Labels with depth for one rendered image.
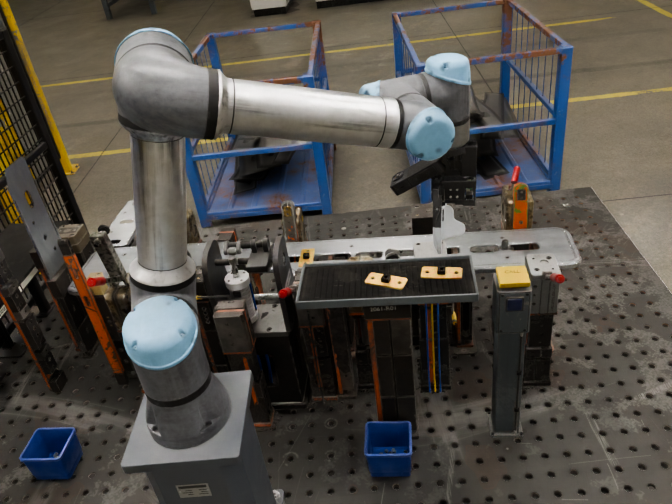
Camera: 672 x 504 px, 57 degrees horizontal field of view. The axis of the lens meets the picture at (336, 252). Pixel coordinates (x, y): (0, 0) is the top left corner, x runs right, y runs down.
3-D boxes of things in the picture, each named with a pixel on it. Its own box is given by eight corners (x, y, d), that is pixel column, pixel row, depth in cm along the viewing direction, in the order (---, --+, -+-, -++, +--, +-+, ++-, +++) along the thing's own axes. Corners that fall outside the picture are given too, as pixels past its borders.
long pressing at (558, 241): (564, 223, 170) (565, 218, 169) (586, 270, 151) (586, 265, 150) (95, 250, 187) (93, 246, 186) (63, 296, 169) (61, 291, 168)
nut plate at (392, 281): (408, 279, 128) (407, 274, 128) (402, 290, 126) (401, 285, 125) (370, 273, 132) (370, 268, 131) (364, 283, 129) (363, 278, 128)
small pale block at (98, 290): (142, 370, 183) (102, 271, 163) (138, 379, 180) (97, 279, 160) (131, 371, 183) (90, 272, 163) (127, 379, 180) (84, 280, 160)
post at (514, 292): (517, 412, 154) (527, 270, 129) (523, 437, 147) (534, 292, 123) (487, 413, 155) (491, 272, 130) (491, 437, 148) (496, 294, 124)
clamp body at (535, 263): (547, 358, 168) (559, 249, 148) (557, 389, 158) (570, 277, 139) (511, 359, 169) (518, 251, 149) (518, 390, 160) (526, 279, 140)
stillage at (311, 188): (234, 157, 477) (205, 32, 424) (336, 147, 471) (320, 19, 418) (205, 241, 377) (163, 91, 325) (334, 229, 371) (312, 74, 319)
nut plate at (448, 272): (462, 268, 129) (462, 264, 129) (461, 279, 126) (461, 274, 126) (422, 267, 131) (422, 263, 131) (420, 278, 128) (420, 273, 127)
